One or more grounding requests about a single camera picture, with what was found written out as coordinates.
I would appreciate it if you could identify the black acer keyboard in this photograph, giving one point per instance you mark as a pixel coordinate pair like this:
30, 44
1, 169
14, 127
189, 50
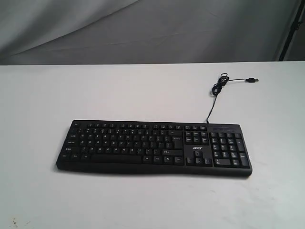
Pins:
121, 147

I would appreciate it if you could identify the grey backdrop cloth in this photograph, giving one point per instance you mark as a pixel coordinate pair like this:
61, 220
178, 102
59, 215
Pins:
45, 32

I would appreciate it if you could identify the black stand pole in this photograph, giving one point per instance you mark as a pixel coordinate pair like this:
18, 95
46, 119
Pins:
294, 27

